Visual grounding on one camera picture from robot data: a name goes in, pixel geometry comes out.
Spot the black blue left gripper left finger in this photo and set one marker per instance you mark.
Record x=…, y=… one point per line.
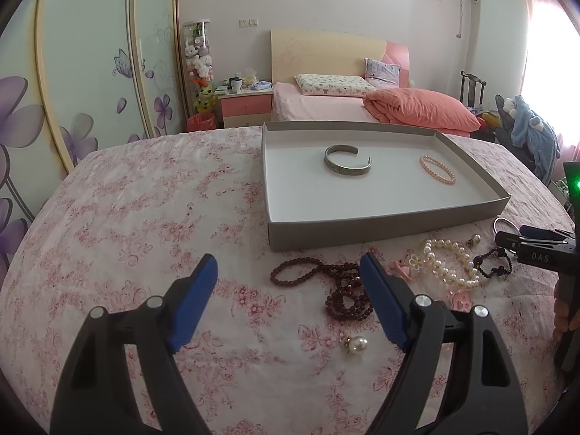
x=95, y=395

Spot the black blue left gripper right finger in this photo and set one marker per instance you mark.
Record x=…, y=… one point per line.
x=482, y=393

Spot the person's right hand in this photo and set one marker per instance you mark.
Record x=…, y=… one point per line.
x=563, y=322

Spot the small silver ball earring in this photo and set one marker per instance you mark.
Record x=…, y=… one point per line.
x=474, y=241

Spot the blue plush robe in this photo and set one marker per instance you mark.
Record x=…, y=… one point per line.
x=531, y=131

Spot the pearl earring pendant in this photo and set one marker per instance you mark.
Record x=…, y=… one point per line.
x=354, y=345

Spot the pink curtain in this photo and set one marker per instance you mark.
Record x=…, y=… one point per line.
x=551, y=76

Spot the dark wooden chair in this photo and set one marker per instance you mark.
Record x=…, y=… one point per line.
x=472, y=89

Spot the pink floral tablecloth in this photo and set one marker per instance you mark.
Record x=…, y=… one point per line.
x=132, y=219

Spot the folded coral duvet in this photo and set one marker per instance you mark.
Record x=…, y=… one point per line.
x=421, y=108

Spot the grey cardboard tray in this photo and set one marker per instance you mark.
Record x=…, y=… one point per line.
x=421, y=180

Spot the silver cuff bangle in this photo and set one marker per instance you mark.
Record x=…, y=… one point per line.
x=344, y=160

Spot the purple patterned pillow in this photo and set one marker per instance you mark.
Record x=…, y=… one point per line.
x=382, y=75

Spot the floral white pillow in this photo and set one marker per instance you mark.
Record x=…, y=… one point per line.
x=333, y=85

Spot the red waste bin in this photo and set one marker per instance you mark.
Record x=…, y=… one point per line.
x=201, y=122

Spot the pink bedside cabinet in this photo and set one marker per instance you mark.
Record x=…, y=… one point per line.
x=245, y=108

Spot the pink bed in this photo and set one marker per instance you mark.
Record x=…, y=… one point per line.
x=300, y=51

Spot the white mug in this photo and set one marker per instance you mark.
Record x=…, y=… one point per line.
x=235, y=84

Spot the floral sliding wardrobe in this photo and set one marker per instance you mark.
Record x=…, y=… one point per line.
x=78, y=76

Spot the plush toy display tube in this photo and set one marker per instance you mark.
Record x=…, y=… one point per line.
x=198, y=67

